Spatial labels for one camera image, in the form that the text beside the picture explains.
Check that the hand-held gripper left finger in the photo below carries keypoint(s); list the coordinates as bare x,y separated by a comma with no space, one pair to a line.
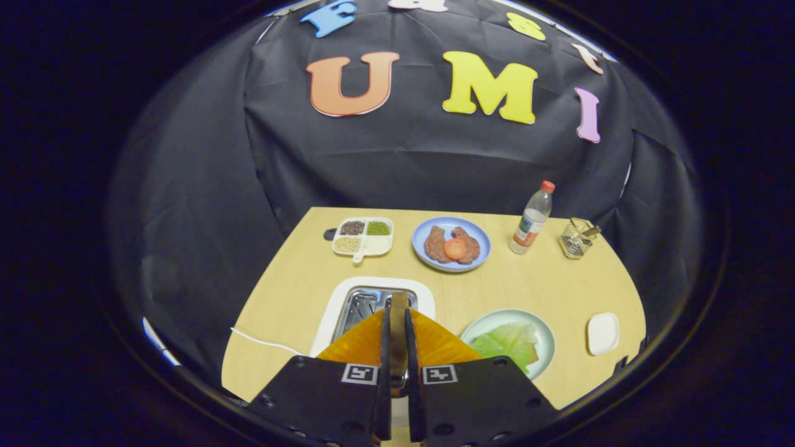
385,347

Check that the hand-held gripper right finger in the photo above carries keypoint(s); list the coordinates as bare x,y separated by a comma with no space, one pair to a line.
411,347

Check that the brown toasted bread slice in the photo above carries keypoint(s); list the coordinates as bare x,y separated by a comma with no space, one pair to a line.
399,335

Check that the green lettuce leaf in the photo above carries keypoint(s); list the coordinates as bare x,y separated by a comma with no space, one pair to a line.
506,341

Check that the white toaster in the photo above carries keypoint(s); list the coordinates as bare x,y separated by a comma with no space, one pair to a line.
328,310

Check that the brown meat patty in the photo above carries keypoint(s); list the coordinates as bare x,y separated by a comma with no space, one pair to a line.
435,245
472,245

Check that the red tomato slice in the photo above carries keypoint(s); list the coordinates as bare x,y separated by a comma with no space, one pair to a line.
455,249

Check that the white divided seasoning tray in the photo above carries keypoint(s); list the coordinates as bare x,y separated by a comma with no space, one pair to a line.
363,239

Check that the blue round plate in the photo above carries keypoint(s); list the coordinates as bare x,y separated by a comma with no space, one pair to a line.
481,239

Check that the pale green round plate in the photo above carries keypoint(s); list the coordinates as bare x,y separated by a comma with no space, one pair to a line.
548,329

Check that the clear plastic bottle red cap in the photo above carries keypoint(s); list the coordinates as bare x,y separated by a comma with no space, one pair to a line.
531,223

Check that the small white square plate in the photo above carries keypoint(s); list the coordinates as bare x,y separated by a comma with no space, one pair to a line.
603,334

